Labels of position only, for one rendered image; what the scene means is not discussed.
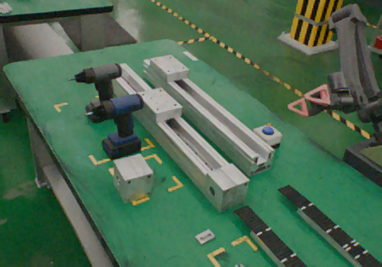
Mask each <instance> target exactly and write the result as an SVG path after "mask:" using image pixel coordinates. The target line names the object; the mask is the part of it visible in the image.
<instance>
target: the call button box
mask: <svg viewBox="0 0 382 267"><path fill-rule="evenodd" d="M265 126H267V125H265ZM270 127H271V128H273V127H272V126H270ZM263 128H264V126H261V127H259V128H255V129H254V130H253V132H254V134H255V135H257V136H258V137H259V138H260V139H262V140H263V141H264V142H265V143H267V144H268V145H269V146H270V147H272V149H276V148H279V147H280V142H281V137H282V134H281V133H280V132H279V131H277V130H276V129H275V128H273V130H274V132H273V133H272V134H267V133H265V132H263Z"/></svg>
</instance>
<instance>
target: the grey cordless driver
mask: <svg viewBox="0 0 382 267"><path fill-rule="evenodd" d="M121 76H122V68H121V66H120V65H119V64H118V63H111V64H106V65H100V66H98V67H91V68H85V69H83V71H82V72H80V73H77V74H76V75H74V78H72V79H68V81H72V80H74V79H75V80H76V82H77V83H86V84H93V83H94V86H95V89H96V90H98V94H99V99H95V100H92V101H90V104H87V105H86V106H85V112H86V113H91V112H92V108H93V107H96V106H97V105H100V104H101V102H102V101H108V100H109V99H113V95H114V92H113V82H112V80H114V79H116V78H120V77H121ZM88 117H89V118H90V120H92V122H93V123H96V122H101V121H103V120H108V119H112V118H113V117H112V118H107V119H105V118H103V117H94V116H93V115H92V114H90V115H88Z"/></svg>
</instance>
